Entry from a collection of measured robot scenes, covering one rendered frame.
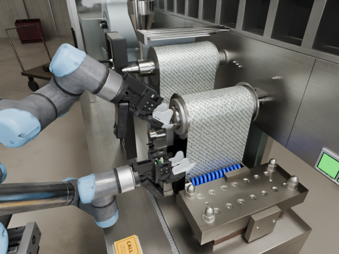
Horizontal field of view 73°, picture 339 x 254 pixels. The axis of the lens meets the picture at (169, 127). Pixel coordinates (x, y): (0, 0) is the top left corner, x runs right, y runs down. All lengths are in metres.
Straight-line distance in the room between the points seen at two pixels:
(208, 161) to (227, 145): 0.09
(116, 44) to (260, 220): 0.74
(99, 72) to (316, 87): 0.57
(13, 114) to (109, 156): 0.69
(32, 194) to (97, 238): 1.31
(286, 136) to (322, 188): 1.78
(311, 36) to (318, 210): 1.82
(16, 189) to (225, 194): 0.58
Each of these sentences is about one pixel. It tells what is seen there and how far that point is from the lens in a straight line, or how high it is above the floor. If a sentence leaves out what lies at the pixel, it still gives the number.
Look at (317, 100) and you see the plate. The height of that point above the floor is 1.34.
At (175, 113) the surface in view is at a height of 1.28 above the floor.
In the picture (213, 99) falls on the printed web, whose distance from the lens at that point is 0.72.
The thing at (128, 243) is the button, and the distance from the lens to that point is 0.81.
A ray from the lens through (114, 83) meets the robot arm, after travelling 0.57.
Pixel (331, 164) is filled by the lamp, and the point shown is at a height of 1.19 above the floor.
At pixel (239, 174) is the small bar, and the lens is 0.85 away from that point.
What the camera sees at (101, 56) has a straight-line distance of 1.60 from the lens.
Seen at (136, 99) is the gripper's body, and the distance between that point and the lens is 0.62.
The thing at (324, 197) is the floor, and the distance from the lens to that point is 2.51.
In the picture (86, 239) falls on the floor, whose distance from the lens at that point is 1.99.
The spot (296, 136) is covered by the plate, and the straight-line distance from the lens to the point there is 0.82.
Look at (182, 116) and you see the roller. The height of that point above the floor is 1.28.
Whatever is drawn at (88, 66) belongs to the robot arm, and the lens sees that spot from 0.55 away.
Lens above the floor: 1.61
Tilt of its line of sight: 32 degrees down
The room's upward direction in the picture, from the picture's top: straight up
